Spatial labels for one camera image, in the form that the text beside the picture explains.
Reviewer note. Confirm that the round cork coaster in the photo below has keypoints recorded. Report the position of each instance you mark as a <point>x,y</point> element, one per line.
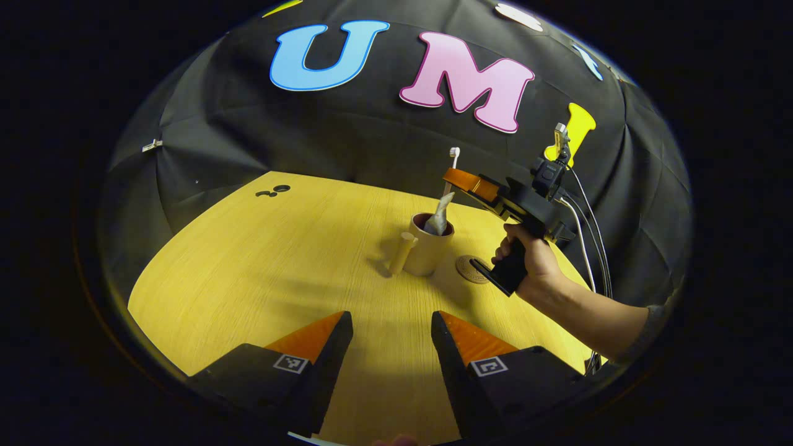
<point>469,271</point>

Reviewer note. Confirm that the small white cloth clip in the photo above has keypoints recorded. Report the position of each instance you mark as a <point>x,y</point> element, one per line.
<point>152,145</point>

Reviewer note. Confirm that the wooden desktop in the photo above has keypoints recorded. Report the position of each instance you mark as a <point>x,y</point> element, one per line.
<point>279,279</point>

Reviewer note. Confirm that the beige cup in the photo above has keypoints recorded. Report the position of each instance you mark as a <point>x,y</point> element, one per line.
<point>427,254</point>

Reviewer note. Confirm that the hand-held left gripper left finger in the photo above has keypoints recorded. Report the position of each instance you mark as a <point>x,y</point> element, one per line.
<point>328,371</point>

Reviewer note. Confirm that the black backdrop cloth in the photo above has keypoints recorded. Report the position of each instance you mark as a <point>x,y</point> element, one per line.
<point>248,136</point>

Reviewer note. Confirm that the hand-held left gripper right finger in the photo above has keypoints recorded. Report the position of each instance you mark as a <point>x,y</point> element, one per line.
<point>452,371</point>

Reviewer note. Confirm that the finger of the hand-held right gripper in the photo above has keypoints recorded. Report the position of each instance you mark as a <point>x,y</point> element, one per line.
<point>474,183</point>

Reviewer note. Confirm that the white toothpaste tube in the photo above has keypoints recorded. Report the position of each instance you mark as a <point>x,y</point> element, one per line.
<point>438,217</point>

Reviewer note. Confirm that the white toothbrush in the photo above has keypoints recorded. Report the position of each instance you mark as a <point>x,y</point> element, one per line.
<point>454,158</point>

